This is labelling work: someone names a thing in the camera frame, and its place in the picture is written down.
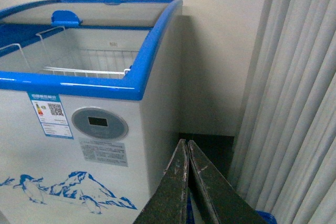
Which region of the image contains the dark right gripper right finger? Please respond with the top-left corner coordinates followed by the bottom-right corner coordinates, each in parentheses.
top-left (187, 140), bottom-right (266, 223)

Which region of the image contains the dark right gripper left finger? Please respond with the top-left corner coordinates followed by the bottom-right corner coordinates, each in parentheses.
top-left (134, 139), bottom-right (189, 223)

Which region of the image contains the blue plastic basket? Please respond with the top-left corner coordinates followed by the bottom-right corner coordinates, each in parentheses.
top-left (256, 210), bottom-right (277, 224)

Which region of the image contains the instruction text sticker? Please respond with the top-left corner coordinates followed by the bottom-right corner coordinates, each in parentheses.
top-left (79, 137), bottom-right (128, 167)

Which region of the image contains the white vertical blind curtain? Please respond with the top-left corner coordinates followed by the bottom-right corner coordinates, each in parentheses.
top-left (228, 0), bottom-right (335, 223)

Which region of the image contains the oval temperature control panel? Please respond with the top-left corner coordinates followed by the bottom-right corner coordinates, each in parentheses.
top-left (71, 107), bottom-right (129, 141)

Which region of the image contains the white blue chest freezer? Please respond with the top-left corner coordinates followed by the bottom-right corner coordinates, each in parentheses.
top-left (1, 0), bottom-right (183, 223)

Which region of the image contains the energy efficiency label sticker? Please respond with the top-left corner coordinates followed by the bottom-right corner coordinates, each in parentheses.
top-left (27, 92), bottom-right (74, 139)

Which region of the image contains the sliding glass freezer lid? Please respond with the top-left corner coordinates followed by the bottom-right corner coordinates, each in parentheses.
top-left (1, 0), bottom-right (171, 27)

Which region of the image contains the white wire freezer basket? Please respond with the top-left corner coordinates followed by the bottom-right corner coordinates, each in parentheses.
top-left (1, 26), bottom-right (148, 79)

